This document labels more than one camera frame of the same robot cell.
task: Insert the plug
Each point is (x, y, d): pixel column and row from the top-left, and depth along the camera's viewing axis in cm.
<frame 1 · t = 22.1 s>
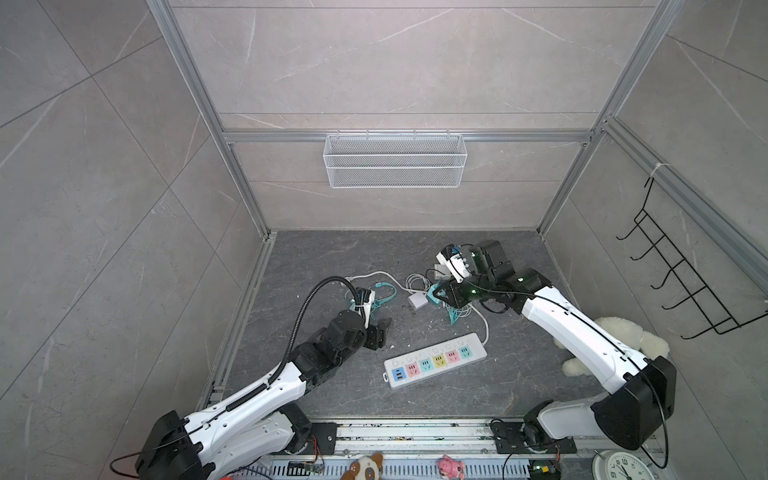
left hand: (380, 311, 78), fingers open
right hand: (438, 288, 78), fingers open
white multicolour power strip: (423, 363, 85), point 3 cm above the table
white charger cube: (417, 300, 98), point 3 cm above the table

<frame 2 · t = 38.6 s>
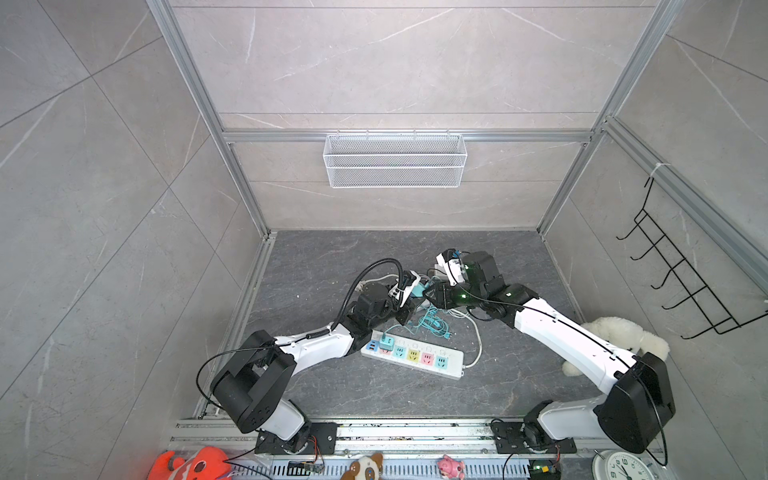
left hand: (419, 286, 82), fingers open
right hand: (428, 290, 80), fingers open
white multicolour power strip: (419, 355, 86), point 4 cm above the table
teal charger cube front: (388, 344, 85), point 7 cm above the table
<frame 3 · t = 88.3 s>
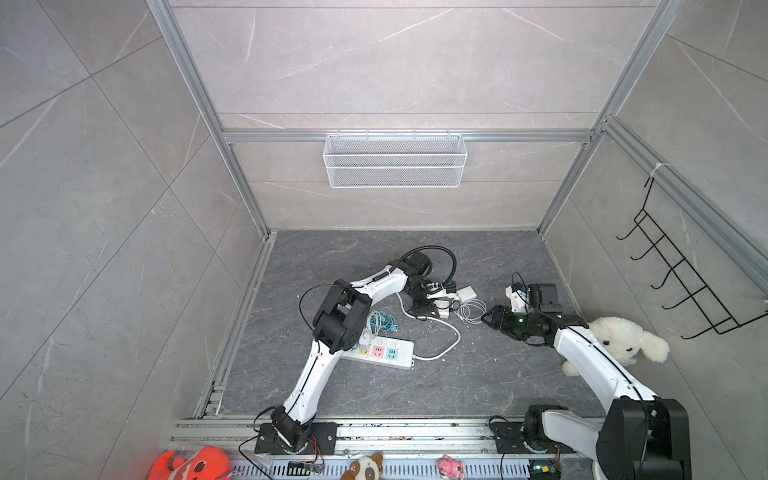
left hand: (436, 299, 98), fingers open
right hand: (489, 317, 86), fingers open
white multicolour power strip: (387, 351, 87), point 3 cm above the table
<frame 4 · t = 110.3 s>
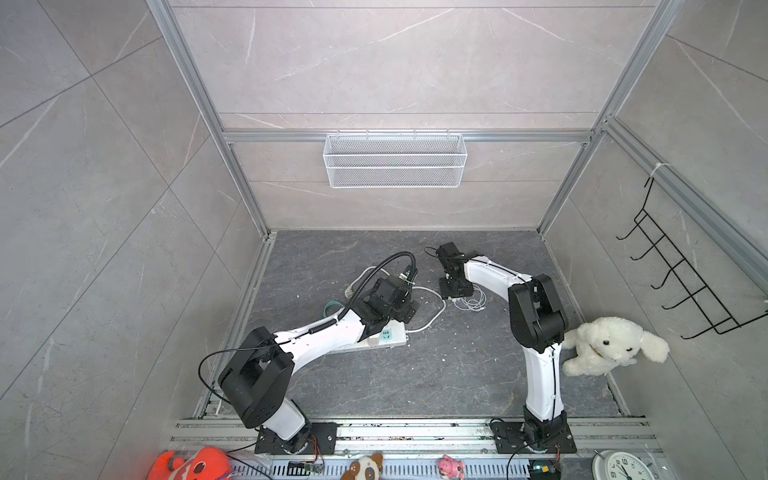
left hand: (400, 286, 86), fingers open
right hand: (452, 290, 102), fingers open
white multicolour power strip: (394, 334, 91), point 3 cm above the table
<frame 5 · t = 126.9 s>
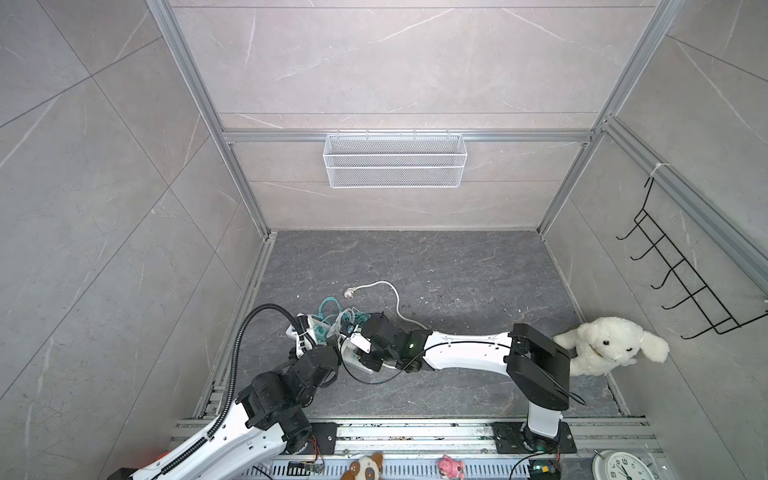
left hand: (328, 335, 75), fingers open
right hand: (358, 344, 83), fingers open
